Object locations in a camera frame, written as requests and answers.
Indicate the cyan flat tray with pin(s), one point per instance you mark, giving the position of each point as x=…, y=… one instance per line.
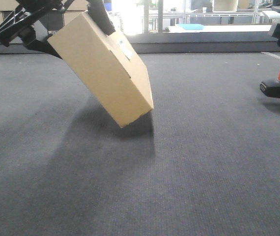
x=191, y=26

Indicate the white background table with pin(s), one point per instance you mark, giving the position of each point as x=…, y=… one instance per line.
x=224, y=28

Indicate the white barcode label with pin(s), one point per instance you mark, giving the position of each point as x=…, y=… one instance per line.
x=126, y=51

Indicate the large stacked cardboard box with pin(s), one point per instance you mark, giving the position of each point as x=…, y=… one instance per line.
x=53, y=21

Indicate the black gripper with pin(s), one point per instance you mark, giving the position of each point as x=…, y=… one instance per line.
x=22, y=23

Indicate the brown cardboard package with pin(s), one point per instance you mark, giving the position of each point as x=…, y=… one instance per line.
x=122, y=86

